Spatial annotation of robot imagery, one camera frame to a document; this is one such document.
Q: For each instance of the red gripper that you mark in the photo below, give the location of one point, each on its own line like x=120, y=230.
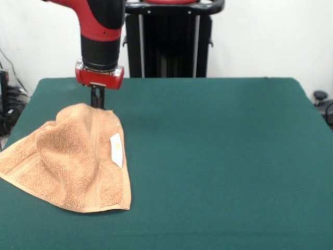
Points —
x=101, y=78

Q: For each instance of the tan terry towel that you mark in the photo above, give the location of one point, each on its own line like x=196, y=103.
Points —
x=72, y=161

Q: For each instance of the red robot base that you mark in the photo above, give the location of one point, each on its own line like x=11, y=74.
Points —
x=169, y=1

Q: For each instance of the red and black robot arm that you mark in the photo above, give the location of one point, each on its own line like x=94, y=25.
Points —
x=99, y=31

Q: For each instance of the black box with red light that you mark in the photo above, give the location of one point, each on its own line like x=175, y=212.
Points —
x=4, y=88

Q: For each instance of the dark green table cloth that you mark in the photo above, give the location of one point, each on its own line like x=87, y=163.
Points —
x=234, y=156

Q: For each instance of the black chair base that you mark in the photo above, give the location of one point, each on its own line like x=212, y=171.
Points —
x=320, y=95

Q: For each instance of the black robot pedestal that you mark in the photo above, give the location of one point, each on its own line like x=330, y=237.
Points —
x=169, y=52

